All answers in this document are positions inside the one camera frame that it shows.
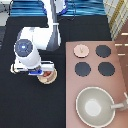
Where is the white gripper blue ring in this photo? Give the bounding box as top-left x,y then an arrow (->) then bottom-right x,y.
10,60 -> 54,76

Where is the pink pot with food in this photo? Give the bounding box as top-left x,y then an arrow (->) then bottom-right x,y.
38,71 -> 52,81

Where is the cream plate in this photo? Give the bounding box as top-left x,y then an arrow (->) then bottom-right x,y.
38,70 -> 57,84

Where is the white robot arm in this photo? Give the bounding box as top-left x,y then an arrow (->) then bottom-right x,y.
10,0 -> 66,76

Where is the black burner bottom left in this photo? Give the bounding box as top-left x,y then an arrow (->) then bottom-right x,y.
75,62 -> 91,77

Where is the black burner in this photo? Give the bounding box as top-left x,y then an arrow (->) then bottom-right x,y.
96,45 -> 111,58
75,62 -> 91,77
98,62 -> 115,76

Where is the pink stove top board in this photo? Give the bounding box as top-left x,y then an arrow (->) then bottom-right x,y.
66,41 -> 128,128

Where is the black table mat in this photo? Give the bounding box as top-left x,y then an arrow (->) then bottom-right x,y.
0,15 -> 111,128

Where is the black burner top right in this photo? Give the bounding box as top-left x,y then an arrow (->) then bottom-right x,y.
96,45 -> 111,58

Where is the black burner bottom right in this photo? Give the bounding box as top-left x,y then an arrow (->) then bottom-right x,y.
98,62 -> 115,76

